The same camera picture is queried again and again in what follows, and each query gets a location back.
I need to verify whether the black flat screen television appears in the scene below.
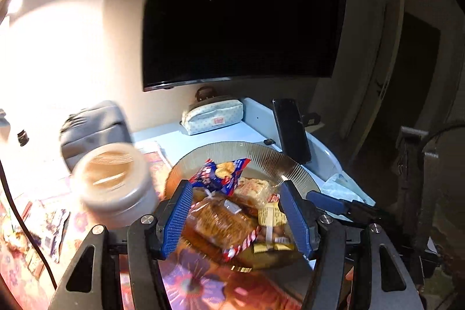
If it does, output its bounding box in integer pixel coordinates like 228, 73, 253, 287
142, 0, 347, 93

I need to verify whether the black smartphone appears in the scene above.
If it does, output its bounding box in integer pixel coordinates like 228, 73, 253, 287
272, 98, 312, 165

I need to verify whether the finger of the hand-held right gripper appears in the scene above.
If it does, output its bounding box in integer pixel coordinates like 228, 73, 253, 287
306, 190, 396, 223

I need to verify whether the brown bag handle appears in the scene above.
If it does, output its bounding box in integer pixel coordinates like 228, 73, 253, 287
195, 87, 219, 103

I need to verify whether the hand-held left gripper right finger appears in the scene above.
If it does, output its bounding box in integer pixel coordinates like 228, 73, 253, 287
279, 179, 424, 310

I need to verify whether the yellow label snack packet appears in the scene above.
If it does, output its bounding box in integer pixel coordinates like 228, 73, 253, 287
252, 199, 296, 254

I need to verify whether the clear plastic bag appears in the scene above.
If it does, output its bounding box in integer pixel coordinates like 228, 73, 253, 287
321, 172, 375, 205

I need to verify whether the clear rice crisp packet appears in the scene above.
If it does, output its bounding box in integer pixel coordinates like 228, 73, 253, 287
236, 177, 280, 209

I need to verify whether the floral cloth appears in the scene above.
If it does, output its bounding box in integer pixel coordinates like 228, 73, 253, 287
0, 141, 316, 310

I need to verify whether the red white striped bread packet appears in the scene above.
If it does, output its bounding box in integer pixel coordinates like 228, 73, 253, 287
182, 196, 262, 261

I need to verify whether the blue snack packet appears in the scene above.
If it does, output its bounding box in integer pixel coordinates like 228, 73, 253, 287
189, 157, 252, 195

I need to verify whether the grey zipper bag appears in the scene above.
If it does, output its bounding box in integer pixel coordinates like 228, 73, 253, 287
59, 100, 135, 171

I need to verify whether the ribbed glass plate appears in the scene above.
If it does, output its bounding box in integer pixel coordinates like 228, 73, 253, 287
165, 140, 322, 270

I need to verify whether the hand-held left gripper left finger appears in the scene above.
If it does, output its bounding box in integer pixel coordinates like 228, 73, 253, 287
47, 180, 195, 310

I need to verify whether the black cable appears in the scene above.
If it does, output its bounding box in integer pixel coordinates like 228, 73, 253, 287
0, 157, 59, 291

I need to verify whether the white dotted pencil case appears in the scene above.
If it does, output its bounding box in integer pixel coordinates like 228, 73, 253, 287
180, 96, 246, 135

